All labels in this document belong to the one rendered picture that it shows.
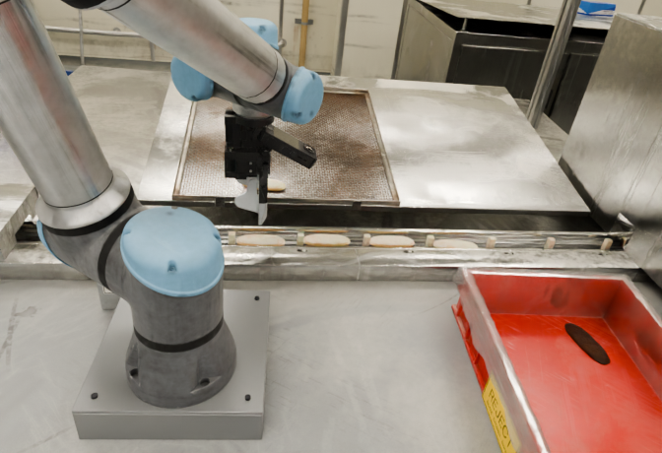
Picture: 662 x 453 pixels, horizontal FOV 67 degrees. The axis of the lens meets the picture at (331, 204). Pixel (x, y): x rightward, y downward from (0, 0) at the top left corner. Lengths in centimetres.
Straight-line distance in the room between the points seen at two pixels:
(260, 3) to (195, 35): 409
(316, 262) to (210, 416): 38
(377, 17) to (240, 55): 386
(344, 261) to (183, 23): 61
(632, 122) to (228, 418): 102
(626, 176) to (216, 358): 96
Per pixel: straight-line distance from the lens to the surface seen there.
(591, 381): 99
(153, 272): 60
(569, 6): 187
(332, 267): 98
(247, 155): 90
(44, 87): 59
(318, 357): 87
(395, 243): 107
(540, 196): 133
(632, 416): 98
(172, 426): 76
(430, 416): 83
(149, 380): 72
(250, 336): 81
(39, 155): 63
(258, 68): 61
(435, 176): 127
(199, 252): 61
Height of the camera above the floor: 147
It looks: 32 degrees down
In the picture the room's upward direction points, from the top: 7 degrees clockwise
